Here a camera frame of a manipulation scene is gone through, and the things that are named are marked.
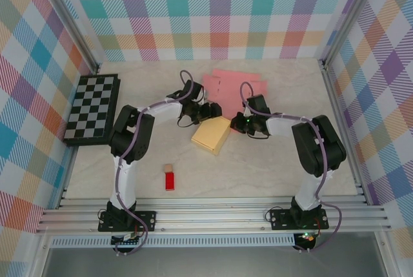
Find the yellow paper box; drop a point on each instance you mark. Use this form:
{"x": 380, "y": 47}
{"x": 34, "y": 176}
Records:
{"x": 211, "y": 135}

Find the pink paper box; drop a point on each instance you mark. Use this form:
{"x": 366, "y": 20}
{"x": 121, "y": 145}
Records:
{"x": 229, "y": 89}

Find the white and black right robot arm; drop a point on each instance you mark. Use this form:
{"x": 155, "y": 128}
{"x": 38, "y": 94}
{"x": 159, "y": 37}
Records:
{"x": 309, "y": 193}

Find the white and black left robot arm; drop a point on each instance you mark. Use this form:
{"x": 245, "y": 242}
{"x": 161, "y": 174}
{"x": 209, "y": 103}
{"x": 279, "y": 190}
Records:
{"x": 124, "y": 186}

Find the small wooden cube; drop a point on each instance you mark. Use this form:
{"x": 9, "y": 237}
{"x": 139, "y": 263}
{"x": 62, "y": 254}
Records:
{"x": 168, "y": 168}

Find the red rectangular block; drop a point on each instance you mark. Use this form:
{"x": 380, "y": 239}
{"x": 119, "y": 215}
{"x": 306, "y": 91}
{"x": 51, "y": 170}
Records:
{"x": 170, "y": 180}

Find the black and grey checkerboard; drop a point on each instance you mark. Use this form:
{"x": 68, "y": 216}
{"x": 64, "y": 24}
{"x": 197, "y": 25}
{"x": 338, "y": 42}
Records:
{"x": 92, "y": 106}

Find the small circuit board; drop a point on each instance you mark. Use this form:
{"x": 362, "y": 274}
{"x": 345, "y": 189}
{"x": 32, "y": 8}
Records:
{"x": 306, "y": 237}
{"x": 127, "y": 240}

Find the grey metal sheet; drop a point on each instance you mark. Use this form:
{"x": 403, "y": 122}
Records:
{"x": 209, "y": 262}

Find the aluminium side rail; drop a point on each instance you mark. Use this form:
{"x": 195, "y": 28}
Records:
{"x": 331, "y": 86}
{"x": 66, "y": 186}

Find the aluminium mounting rail frame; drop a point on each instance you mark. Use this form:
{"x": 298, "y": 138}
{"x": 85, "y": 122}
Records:
{"x": 209, "y": 215}

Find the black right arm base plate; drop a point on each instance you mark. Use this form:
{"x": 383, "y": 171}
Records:
{"x": 280, "y": 219}

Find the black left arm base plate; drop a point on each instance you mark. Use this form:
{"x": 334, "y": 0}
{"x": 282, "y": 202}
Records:
{"x": 148, "y": 220}

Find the aluminium corner post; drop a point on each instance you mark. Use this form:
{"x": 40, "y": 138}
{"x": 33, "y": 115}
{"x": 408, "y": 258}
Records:
{"x": 71, "y": 18}
{"x": 351, "y": 15}

